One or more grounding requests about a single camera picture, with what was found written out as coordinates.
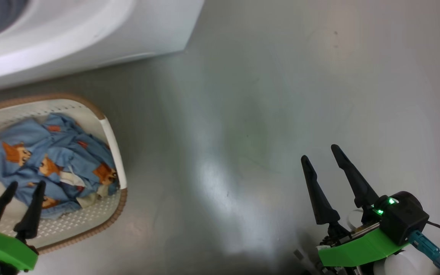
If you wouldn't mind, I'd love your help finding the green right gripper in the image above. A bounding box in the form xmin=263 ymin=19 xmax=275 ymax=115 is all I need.
xmin=301 ymin=144 xmax=409 ymax=275

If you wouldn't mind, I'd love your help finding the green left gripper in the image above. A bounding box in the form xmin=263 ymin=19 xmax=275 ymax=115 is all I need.
xmin=0 ymin=180 xmax=47 ymax=275

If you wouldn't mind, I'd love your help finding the blue bear print garment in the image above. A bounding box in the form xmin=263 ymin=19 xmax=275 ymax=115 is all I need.
xmin=0 ymin=113 xmax=120 ymax=219

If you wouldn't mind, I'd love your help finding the white front-load washing machine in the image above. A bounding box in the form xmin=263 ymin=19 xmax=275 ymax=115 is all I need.
xmin=0 ymin=0 xmax=205 ymax=95

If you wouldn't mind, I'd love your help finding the white perforated basket brown rim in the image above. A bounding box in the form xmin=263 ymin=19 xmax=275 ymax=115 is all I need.
xmin=0 ymin=94 xmax=128 ymax=255

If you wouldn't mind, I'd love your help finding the teal cable connector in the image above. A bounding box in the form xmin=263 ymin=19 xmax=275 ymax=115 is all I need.
xmin=409 ymin=230 xmax=440 ymax=270

